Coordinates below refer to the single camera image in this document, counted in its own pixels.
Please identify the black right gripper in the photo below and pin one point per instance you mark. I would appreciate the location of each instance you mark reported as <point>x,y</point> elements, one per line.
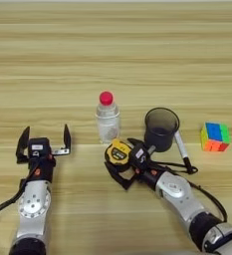
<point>149,177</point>

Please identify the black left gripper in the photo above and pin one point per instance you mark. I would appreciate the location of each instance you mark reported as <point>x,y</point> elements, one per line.
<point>43,172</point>

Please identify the yellow black tape measure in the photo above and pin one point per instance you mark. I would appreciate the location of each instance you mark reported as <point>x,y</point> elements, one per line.
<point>117,153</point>

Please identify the clear bottle with red cap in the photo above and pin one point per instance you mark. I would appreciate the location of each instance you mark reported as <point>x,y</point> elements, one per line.
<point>107,123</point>

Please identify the white marker with black cap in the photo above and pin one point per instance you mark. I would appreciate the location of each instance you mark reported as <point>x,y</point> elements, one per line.
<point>180,147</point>

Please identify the colourful Rubik's cube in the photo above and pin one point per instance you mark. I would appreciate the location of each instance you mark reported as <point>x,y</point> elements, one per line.
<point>215,132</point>

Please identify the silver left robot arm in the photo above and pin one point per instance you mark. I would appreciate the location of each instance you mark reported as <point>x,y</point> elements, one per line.
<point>34,205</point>

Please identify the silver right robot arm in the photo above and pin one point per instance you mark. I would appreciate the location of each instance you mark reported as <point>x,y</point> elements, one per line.
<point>177,192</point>

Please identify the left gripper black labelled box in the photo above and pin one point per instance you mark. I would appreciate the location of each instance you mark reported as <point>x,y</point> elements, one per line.
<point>38,146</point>

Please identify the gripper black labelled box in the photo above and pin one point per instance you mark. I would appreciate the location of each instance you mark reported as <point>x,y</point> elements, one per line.
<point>38,146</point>
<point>140,154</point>

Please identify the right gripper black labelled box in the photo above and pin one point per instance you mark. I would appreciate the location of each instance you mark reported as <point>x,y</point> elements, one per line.
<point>140,154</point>

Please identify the black mesh pen cup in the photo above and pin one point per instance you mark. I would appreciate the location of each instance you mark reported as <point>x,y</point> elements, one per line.
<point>160,139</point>

